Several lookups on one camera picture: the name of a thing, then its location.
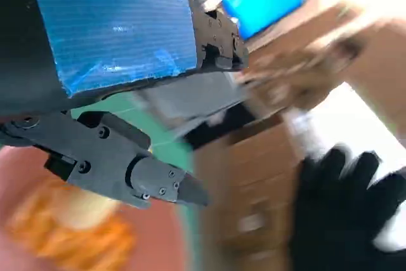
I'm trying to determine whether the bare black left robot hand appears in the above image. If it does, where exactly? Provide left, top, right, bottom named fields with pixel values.
left=0, top=0, right=252, bottom=211

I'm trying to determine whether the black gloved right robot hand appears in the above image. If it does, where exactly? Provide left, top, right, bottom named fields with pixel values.
left=290, top=146, right=406, bottom=271

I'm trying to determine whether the pink bowl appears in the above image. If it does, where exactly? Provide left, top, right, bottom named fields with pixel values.
left=0, top=143, right=188, bottom=271

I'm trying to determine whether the round pale bread bun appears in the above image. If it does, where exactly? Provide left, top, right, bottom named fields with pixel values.
left=59, top=187, right=119, bottom=231

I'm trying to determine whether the long orange bread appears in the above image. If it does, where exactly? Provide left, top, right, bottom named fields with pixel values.
left=4, top=178, right=138, bottom=271

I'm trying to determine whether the person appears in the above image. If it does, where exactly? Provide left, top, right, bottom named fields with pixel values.
left=243, top=3, right=406, bottom=120

